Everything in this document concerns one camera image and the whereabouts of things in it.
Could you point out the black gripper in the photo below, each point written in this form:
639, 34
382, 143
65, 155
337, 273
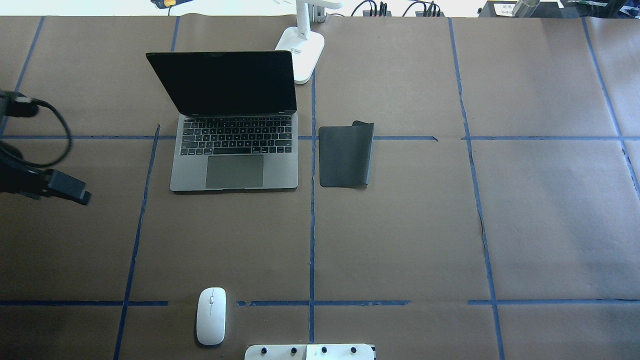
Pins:
14, 179

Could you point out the white computer mouse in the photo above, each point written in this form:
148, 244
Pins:
210, 324

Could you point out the grey laptop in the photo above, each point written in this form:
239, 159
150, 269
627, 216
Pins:
237, 128

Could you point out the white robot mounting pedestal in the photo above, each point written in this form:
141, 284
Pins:
323, 351

